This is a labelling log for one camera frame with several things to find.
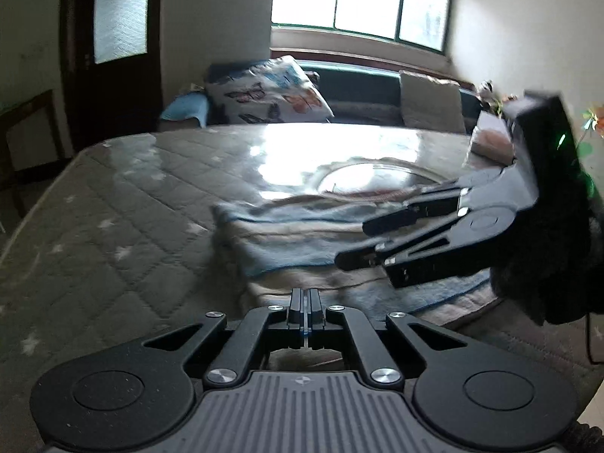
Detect blue white striped cloth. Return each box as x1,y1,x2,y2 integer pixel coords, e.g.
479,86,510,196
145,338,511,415
211,188,507,332

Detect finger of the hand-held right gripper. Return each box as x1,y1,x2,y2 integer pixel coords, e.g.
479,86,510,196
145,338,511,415
335,212,478,273
362,184,473,239

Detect pink box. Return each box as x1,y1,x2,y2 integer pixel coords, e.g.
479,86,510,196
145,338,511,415
466,111,516,162

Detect beige cushion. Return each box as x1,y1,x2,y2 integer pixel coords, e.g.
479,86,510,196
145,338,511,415
399,70,466,134

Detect wooden chair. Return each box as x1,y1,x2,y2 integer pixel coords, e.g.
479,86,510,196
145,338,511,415
0,89,64,220

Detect dark wooden door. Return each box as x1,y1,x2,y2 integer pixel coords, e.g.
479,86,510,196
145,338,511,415
59,0,164,153

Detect light blue cloth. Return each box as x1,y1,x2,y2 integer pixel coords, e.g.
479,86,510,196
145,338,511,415
159,91,209,129

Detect butterfly print pillow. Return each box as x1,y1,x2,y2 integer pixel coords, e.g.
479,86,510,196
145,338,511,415
205,55,335,126

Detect dark sofa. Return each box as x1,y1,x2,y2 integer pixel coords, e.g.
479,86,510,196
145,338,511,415
206,59,478,134

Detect grey quilted mattress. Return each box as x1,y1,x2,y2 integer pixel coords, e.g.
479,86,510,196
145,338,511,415
0,123,604,416

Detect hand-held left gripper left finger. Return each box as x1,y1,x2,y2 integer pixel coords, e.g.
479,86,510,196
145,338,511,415
142,288,307,386

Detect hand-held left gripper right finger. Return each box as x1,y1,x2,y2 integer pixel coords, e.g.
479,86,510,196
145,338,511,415
308,288,473,388

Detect person's right forearm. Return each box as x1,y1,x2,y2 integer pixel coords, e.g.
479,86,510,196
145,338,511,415
490,184,604,326

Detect black cable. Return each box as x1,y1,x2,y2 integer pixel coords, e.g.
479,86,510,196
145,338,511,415
585,315,604,367

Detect artificial flowers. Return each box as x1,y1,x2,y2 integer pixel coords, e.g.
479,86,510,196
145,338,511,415
575,103,604,163

